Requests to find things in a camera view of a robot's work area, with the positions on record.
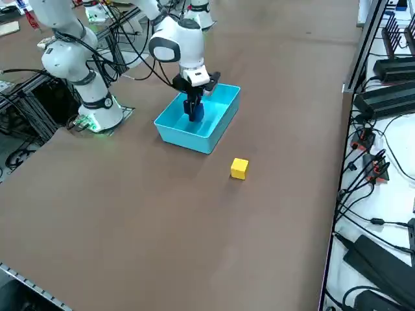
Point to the cyan plastic box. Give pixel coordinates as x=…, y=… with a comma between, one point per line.
x=191, y=139

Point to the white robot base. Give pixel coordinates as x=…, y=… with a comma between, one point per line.
x=94, y=13

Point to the metal table edge rail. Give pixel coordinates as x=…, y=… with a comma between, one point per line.
x=32, y=285

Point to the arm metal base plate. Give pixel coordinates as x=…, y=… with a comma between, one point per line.
x=124, y=111

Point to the ridged power brick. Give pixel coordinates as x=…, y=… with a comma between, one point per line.
x=386, y=100

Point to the blue block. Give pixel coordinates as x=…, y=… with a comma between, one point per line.
x=200, y=113

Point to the metal frame post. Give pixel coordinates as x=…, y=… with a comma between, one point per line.
x=366, y=42

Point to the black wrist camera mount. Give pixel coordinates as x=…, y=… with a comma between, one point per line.
x=214, y=81

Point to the black metal frame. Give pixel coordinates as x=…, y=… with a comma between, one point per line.
x=42, y=133

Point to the black antenna rack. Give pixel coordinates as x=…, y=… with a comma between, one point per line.
x=390, y=35

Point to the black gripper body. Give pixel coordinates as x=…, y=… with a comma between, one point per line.
x=180, y=83

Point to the black power adapter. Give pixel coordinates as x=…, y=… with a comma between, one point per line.
x=373, y=301
x=373, y=259

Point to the black orange power strip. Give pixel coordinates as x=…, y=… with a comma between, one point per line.
x=377, y=171
x=364, y=137

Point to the cardboard piece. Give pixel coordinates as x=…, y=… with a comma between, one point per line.
x=8, y=28

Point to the red tag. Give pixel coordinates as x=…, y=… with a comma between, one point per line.
x=32, y=19

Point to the yellow block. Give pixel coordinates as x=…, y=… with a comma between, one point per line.
x=239, y=170

